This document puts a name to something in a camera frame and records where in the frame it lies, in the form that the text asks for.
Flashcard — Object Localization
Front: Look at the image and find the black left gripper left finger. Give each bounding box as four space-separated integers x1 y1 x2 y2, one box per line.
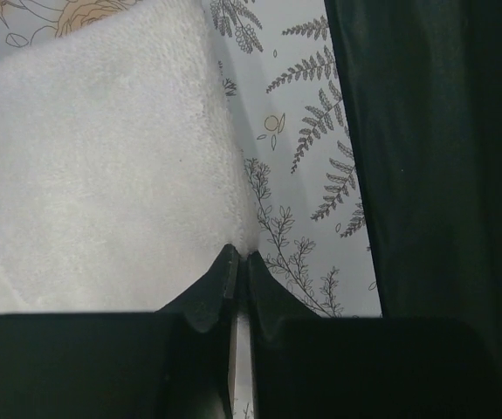
0 245 239 418

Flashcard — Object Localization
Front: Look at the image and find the floral patterned table mat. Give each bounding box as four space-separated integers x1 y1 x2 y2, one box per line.
0 0 385 419

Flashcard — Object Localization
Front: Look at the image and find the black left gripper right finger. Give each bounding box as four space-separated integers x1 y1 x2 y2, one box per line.
244 253 502 418

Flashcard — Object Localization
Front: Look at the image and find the white towel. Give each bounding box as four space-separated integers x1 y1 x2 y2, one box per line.
0 1 259 314

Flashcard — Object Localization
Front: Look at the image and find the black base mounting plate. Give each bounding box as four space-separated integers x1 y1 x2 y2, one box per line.
326 1 502 373

